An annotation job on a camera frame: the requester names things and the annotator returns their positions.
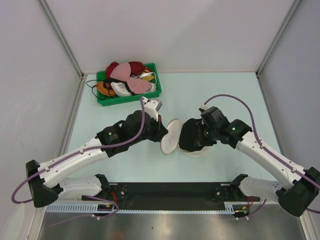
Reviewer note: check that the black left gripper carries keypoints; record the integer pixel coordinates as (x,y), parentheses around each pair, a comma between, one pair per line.
(159,129)

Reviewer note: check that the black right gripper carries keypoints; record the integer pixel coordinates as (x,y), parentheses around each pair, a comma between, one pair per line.
(200,140)

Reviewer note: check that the black bra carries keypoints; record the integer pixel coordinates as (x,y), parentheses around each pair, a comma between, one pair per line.
(194,136)

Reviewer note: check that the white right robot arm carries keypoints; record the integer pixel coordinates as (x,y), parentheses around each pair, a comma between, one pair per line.
(294,188)

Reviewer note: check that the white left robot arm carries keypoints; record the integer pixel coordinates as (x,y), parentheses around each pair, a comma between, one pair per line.
(50,181)

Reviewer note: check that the yellow bra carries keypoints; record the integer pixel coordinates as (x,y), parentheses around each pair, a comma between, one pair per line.
(148,76)

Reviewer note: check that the white bra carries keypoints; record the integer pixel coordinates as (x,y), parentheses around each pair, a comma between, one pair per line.
(121,89)

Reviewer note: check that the orange bra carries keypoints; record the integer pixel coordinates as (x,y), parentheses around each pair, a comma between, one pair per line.
(105,89)

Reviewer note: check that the red bra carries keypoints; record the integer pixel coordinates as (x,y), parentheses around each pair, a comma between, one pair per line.
(126,69)

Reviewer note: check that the pink bra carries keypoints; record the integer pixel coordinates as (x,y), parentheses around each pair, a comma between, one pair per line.
(137,85)

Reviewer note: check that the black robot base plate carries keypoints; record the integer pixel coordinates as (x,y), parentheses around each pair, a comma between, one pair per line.
(175,192)

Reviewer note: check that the white cable duct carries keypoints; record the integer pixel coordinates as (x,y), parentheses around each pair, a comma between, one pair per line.
(105,208)

